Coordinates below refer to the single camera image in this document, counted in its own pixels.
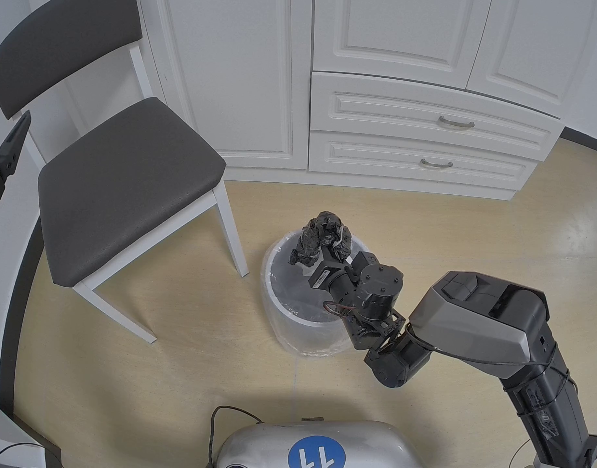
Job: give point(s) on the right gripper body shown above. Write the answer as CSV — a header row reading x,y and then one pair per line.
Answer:
x,y
330,278

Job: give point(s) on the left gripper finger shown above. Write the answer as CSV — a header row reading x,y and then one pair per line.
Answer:
x,y
13,154

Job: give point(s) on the black plastic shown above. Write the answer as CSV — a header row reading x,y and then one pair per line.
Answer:
x,y
323,234

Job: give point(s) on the clear plastic bag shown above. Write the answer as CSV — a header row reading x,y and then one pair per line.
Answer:
x,y
318,345

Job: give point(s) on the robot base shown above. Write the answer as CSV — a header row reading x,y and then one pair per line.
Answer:
x,y
259,446

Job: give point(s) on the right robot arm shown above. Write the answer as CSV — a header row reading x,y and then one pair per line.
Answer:
x,y
474,315

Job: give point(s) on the white trash bin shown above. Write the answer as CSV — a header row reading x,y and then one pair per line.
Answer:
x,y
308,332

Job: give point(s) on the white chair grey seat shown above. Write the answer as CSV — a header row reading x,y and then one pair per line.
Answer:
x,y
123,173

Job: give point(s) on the white wardrobe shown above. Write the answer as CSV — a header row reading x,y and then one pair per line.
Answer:
x,y
401,27

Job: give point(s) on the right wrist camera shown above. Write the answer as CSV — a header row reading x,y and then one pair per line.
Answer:
x,y
364,263

